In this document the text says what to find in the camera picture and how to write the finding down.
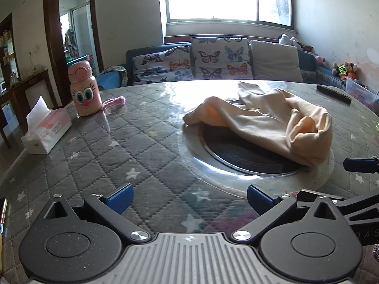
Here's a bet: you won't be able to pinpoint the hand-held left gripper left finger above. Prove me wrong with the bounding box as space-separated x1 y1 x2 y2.
44 183 150 243

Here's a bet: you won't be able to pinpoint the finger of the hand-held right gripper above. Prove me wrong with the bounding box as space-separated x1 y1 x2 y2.
343 158 379 173
297 189 379 245

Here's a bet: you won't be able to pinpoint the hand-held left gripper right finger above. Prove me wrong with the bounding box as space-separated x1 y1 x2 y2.
232 184 347 243

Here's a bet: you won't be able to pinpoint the cream knit garment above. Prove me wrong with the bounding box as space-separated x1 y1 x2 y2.
183 81 334 168

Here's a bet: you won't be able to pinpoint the round black induction cooktop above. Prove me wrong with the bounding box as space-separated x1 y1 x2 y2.
201 123 304 178

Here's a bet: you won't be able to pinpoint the clear plastic storage box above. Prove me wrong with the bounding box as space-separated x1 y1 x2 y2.
345 78 379 111

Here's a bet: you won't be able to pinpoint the black remote control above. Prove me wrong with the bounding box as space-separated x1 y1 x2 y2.
316 84 352 105

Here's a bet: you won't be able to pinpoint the blue patterned bench cushion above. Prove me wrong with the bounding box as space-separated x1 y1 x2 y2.
315 65 347 93

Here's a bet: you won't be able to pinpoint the brown bear plush toys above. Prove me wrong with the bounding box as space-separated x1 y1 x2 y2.
332 62 359 81

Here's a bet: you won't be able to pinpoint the white tissue pack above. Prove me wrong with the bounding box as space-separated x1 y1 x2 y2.
21 95 72 154

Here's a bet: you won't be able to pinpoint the pink cartoon water bottle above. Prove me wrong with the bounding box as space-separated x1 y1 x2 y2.
68 60 103 116

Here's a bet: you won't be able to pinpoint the dark blue sofa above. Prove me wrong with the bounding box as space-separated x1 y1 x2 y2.
126 43 319 87

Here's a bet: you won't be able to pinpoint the blue plastic stool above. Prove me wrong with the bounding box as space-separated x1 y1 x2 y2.
97 72 122 91

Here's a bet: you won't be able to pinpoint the grey cloth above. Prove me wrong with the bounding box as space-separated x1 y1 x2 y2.
101 65 128 87

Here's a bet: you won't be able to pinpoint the plain beige cushion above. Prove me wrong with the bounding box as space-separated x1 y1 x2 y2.
250 40 304 83

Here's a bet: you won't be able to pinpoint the wide butterfly print cushion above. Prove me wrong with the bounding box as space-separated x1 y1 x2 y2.
132 46 196 85

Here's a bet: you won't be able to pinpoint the black and white plush toy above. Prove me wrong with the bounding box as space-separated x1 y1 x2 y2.
278 34 303 50

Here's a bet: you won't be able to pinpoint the dark wooden side table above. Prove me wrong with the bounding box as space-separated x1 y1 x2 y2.
0 69 58 150

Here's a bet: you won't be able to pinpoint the square butterfly print cushion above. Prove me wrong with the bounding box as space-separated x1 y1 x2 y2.
190 37 255 80

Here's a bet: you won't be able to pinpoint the wooden shelf cabinet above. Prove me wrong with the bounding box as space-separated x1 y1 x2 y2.
0 12 22 95

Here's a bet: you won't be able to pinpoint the dark wooden door frame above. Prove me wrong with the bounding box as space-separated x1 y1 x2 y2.
43 0 104 110

